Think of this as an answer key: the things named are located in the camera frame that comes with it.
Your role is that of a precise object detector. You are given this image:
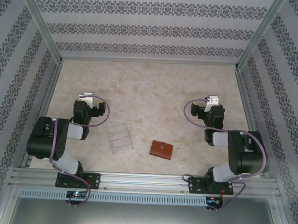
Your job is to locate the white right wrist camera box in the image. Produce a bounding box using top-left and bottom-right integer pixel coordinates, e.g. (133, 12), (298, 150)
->
(204, 94), (220, 114)

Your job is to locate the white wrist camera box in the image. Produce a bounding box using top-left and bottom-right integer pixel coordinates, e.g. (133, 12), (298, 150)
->
(78, 91), (94, 107)
(204, 94), (220, 114)

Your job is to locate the clear plastic card sleeve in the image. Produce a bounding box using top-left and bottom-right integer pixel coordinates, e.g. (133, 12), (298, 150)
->
(106, 123), (136, 157)

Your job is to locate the wide aluminium mounting rail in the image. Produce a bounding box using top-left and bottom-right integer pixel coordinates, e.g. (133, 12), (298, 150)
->
(9, 166), (279, 200)

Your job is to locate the aluminium frame post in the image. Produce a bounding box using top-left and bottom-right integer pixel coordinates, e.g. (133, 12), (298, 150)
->
(235, 0), (288, 74)
(15, 0), (66, 63)

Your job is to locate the purple cable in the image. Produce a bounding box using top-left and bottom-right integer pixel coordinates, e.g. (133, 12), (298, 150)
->
(46, 93), (112, 208)
(178, 98), (270, 215)

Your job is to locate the aluminium frame rail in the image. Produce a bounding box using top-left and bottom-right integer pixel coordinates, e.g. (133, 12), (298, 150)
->
(228, 68), (277, 179)
(59, 54), (239, 70)
(19, 59), (64, 170)

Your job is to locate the grey slotted cable duct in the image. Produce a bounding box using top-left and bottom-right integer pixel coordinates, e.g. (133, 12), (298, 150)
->
(17, 187), (208, 207)

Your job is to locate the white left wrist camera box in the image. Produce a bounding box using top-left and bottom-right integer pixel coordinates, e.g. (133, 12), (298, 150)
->
(78, 91), (94, 107)

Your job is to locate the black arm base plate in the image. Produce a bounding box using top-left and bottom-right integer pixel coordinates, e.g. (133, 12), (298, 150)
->
(54, 171), (102, 190)
(187, 176), (235, 197)

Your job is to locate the grey metal panel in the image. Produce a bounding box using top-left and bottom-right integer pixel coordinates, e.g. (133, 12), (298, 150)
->
(0, 184), (293, 224)

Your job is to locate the brown leather card holder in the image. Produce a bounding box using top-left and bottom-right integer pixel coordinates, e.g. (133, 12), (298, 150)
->
(149, 140), (174, 161)

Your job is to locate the black controller board bracket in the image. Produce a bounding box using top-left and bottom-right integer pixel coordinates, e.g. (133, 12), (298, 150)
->
(205, 196), (225, 212)
(64, 189), (89, 206)

